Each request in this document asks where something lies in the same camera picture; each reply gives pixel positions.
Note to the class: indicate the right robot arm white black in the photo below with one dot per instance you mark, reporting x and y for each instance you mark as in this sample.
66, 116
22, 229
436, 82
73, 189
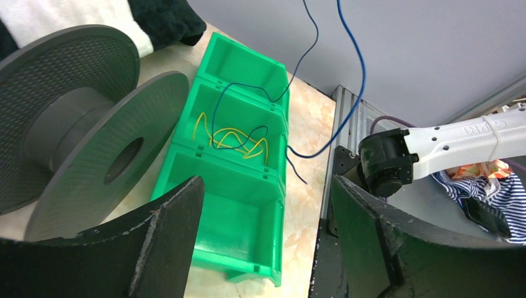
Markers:
393, 158

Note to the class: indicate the dark grey filament spool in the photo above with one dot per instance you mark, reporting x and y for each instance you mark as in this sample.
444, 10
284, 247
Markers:
77, 129

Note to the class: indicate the black phone-like device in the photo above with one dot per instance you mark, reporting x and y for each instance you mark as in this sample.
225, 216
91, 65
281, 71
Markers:
491, 219

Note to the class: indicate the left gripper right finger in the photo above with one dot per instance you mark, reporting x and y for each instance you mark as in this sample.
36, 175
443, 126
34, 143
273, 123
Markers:
390, 253

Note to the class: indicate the green three-compartment bin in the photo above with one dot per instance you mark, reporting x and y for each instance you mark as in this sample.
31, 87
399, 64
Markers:
233, 133

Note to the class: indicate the black white checkered blanket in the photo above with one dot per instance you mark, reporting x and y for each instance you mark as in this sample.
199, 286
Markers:
152, 25

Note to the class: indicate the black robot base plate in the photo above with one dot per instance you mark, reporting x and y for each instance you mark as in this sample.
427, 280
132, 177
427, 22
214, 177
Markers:
327, 275

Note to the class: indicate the orange floral cloth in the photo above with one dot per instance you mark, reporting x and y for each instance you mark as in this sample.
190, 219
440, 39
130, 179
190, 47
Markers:
497, 169

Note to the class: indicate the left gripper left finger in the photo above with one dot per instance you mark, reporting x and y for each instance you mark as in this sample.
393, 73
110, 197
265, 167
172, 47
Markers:
144, 253

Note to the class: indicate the striped blue white cloth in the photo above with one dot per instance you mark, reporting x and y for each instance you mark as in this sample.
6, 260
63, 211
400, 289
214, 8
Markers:
507, 195

